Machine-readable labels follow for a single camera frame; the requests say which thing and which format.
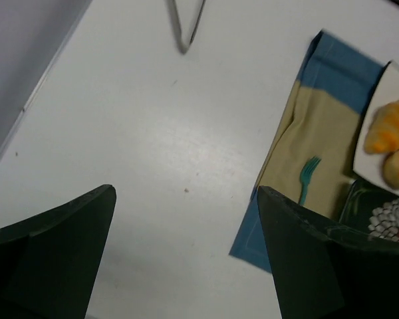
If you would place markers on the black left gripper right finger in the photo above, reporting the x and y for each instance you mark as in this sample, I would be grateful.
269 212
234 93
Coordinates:
322 269

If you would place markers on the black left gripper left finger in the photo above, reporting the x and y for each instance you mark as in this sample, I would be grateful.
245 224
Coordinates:
49 262

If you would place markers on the silver metal tongs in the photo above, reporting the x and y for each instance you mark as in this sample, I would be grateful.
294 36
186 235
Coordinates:
184 38

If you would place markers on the black floral square plate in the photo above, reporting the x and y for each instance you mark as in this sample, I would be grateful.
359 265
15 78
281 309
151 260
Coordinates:
371 210

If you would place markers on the teal fork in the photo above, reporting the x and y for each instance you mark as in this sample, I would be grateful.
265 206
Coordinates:
305 177

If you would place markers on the blue and beige placemat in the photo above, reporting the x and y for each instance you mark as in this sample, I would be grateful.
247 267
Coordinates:
322 119

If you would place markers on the orange croissant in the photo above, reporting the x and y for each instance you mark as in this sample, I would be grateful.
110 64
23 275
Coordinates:
383 134

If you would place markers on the white rectangular plate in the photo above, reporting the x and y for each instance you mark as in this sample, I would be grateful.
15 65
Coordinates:
376 158

